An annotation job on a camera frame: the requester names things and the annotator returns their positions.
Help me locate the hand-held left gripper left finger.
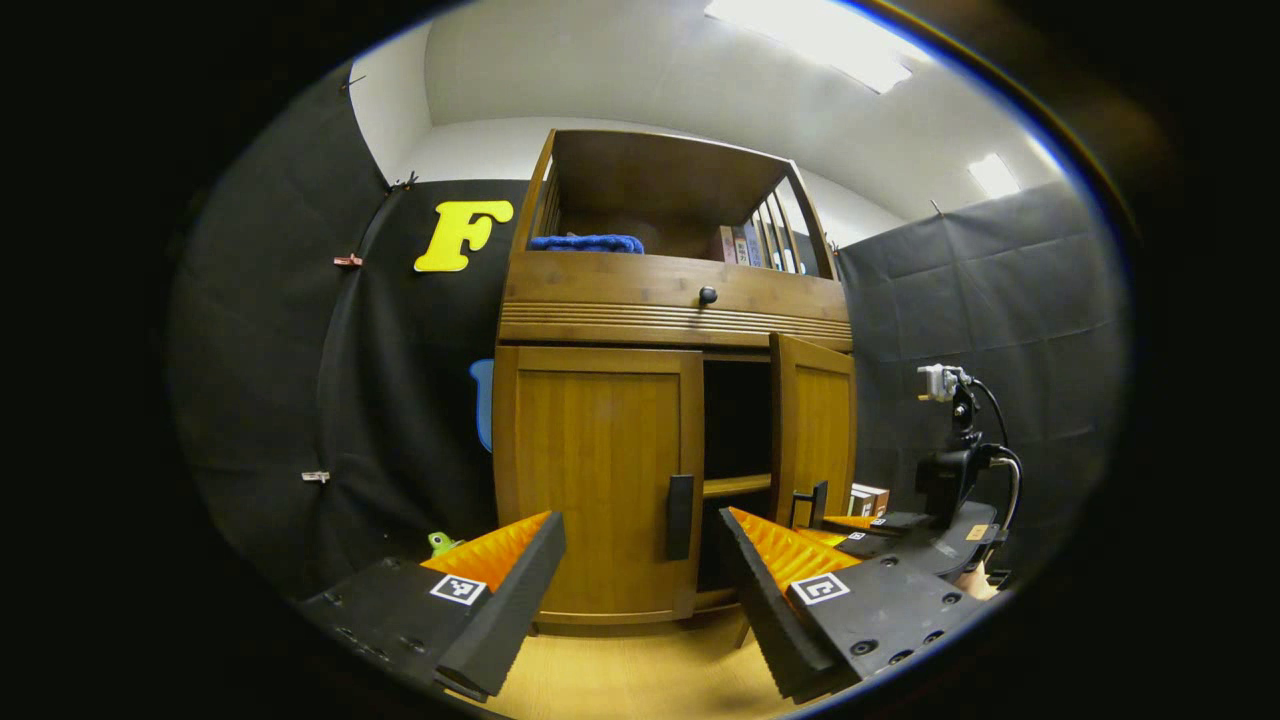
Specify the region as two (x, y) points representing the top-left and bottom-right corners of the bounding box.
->
(298, 510), (568, 704)

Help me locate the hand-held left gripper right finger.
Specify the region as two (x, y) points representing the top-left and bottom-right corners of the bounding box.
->
(716, 506), (991, 704)

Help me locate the wooden shoe cabinet door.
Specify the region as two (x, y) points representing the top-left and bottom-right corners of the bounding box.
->
(768, 333), (858, 532)
(493, 346), (706, 624)

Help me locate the wooden double-door shoe cabinet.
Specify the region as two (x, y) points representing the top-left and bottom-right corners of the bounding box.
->
(490, 128), (859, 631)

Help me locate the wooden cabinet drawer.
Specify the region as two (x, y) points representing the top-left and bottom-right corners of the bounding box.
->
(498, 250), (854, 352)

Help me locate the small ceiling light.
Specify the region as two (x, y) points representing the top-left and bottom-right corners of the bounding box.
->
(968, 153), (1021, 199)

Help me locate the black backdrop cloth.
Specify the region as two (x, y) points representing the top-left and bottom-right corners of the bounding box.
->
(170, 60), (1131, 601)

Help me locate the blue folded cloth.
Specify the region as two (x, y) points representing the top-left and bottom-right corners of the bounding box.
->
(527, 234), (646, 255)

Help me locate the black cable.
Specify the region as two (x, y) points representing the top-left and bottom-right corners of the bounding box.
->
(965, 378), (1024, 531)

